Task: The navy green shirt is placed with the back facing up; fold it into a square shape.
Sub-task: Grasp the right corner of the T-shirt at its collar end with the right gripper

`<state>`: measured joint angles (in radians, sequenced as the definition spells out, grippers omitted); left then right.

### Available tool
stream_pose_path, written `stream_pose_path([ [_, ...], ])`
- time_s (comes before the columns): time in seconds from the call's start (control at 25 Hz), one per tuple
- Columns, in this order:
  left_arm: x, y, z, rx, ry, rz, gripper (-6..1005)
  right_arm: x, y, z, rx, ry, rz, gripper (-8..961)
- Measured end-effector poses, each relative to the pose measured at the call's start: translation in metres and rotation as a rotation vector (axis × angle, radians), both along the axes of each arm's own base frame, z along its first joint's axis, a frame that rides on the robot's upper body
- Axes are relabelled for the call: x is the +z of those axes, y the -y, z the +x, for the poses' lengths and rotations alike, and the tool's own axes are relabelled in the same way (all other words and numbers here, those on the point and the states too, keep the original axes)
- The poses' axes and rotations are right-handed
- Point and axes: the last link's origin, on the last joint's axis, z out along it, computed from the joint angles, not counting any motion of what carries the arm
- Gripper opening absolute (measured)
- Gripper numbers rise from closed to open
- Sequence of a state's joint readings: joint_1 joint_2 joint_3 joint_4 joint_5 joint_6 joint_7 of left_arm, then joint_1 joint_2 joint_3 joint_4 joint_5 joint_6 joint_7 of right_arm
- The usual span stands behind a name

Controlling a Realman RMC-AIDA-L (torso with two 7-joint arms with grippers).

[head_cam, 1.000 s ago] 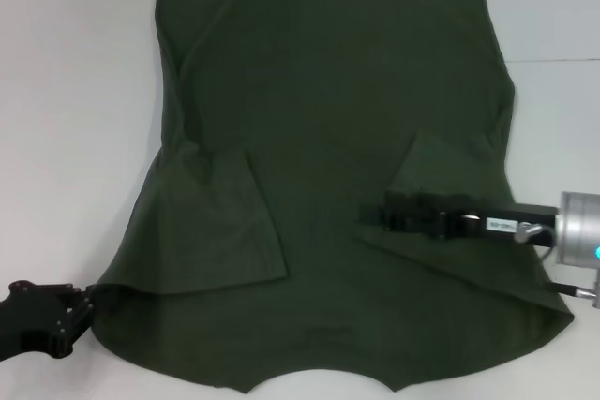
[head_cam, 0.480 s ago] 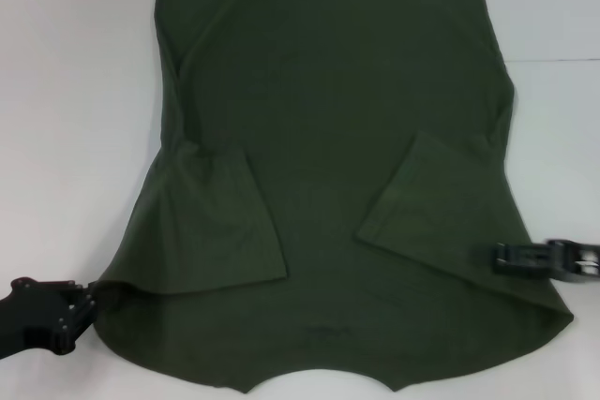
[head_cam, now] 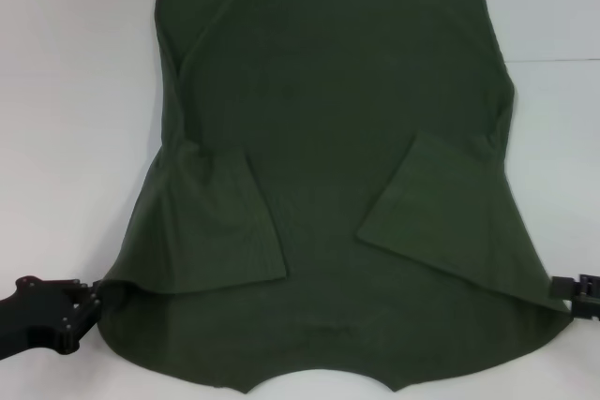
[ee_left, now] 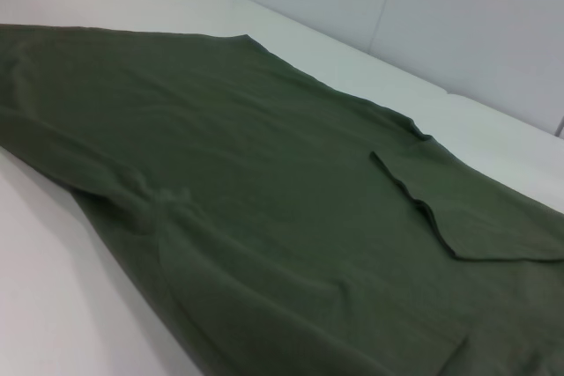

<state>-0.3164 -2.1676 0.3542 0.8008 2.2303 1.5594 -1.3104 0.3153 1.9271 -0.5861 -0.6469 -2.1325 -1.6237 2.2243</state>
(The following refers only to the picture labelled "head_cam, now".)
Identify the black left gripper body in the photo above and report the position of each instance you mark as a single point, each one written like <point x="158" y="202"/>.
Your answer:
<point x="37" y="313"/>

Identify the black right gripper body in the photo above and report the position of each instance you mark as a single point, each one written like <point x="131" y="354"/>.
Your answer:
<point x="586" y="310"/>

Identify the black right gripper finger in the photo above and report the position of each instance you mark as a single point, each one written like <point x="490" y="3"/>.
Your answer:
<point x="561" y="287"/>

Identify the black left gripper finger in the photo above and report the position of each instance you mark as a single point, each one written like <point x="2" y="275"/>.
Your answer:
<point x="89" y="287"/>
<point x="82" y="325"/>

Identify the dark green t-shirt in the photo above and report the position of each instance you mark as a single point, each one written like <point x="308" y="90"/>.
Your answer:
<point x="328" y="137"/>

